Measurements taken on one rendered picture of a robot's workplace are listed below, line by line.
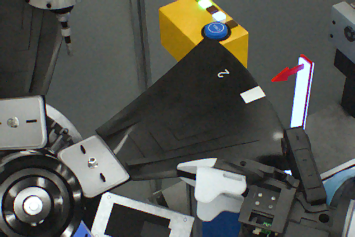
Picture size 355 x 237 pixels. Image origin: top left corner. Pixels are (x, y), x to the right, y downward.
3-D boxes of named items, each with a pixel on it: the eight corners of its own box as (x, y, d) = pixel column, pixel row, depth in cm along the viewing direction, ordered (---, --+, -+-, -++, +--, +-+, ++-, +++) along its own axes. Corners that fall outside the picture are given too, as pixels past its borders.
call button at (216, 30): (200, 32, 120) (200, 25, 119) (219, 25, 121) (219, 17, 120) (213, 44, 118) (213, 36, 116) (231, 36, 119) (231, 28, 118)
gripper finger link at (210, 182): (162, 184, 78) (237, 207, 75) (180, 146, 81) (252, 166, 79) (164, 198, 80) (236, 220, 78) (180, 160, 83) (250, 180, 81)
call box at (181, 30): (160, 49, 132) (157, 6, 125) (201, 32, 136) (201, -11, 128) (204, 95, 123) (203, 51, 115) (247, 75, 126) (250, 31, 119)
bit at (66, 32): (64, 54, 71) (56, 14, 67) (73, 50, 71) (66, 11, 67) (68, 59, 70) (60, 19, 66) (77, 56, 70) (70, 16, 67)
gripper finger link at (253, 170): (213, 160, 78) (285, 181, 76) (217, 150, 79) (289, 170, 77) (213, 181, 82) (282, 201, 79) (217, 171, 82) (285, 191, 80)
